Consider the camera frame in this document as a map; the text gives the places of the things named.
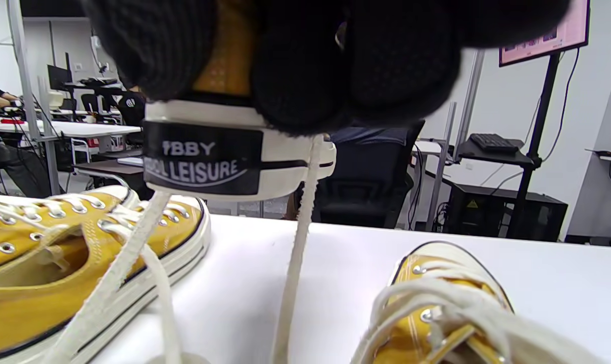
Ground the black mesh office chair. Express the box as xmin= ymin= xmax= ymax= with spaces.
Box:
xmin=295 ymin=120 xmax=426 ymax=229

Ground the white desk leg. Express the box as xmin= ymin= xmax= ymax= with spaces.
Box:
xmin=7 ymin=0 xmax=61 ymax=195
xmin=427 ymin=50 xmax=486 ymax=233

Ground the person's right hand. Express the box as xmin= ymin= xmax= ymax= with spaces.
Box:
xmin=83 ymin=0 xmax=571 ymax=136

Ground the yellow sneaker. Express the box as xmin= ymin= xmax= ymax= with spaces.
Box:
xmin=42 ymin=134 xmax=326 ymax=364

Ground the black monitor stand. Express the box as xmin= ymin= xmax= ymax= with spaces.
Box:
xmin=457 ymin=51 xmax=561 ymax=239

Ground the white office desk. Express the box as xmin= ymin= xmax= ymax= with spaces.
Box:
xmin=0 ymin=119 xmax=142 ymax=152

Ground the brown top side table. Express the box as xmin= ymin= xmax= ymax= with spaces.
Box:
xmin=75 ymin=159 xmax=144 ymax=190

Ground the white shoe lace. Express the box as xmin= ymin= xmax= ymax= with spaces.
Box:
xmin=32 ymin=200 xmax=184 ymax=364
xmin=0 ymin=195 xmax=106 ymax=228
xmin=353 ymin=260 xmax=609 ymax=364

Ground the pink screen monitor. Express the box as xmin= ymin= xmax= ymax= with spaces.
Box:
xmin=498 ymin=0 xmax=590 ymax=67

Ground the black keyboard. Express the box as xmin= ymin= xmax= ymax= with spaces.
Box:
xmin=469 ymin=133 xmax=521 ymax=154

